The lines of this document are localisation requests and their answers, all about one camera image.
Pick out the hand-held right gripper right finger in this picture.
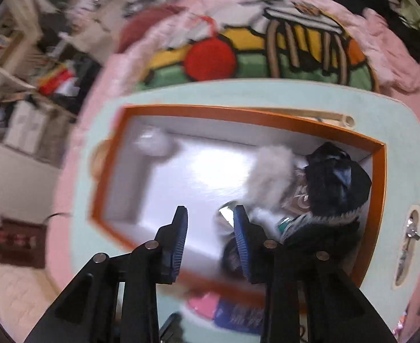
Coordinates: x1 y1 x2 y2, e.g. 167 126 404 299
233 205 398 343

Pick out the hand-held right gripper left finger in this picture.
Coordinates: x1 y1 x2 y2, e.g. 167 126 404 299
24 205 189 343

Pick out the clear plastic ball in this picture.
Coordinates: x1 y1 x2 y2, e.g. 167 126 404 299
133 127 177 158

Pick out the orange cardboard box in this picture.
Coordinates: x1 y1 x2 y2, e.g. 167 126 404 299
88 104 387 308

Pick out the mint green desktop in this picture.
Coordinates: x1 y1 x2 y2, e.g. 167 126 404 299
69 79 420 343

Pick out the pink flat object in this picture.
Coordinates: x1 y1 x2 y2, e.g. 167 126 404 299
188 291 221 318

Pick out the white fluffy pompom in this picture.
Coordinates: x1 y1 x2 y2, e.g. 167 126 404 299
246 145 300 211

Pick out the blue small box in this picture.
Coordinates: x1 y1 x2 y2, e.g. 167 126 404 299
213 298 268 334

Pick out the black crumpled bundle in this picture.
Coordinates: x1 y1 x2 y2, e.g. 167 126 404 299
282 142 372 258

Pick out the beige rolled tube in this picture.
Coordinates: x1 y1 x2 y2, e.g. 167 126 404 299
267 110 355 129

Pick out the dark patterned rug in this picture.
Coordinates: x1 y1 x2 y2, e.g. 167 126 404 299
0 218 48 268

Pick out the cream quilted mat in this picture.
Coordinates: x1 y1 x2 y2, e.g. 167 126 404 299
0 264 68 343

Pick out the shiny metal trinket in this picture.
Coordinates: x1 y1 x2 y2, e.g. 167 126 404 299
405 218 420 240

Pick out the cartoon printed blanket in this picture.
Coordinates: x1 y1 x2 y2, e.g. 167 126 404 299
138 0 380 93

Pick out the red and yellow package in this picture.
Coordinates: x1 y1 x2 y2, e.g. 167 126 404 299
38 68 78 97

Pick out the dark red cushion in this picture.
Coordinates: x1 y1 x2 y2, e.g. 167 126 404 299
119 5 182 51

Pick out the white shelf unit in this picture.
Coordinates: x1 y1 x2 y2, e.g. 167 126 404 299
0 0 75 165

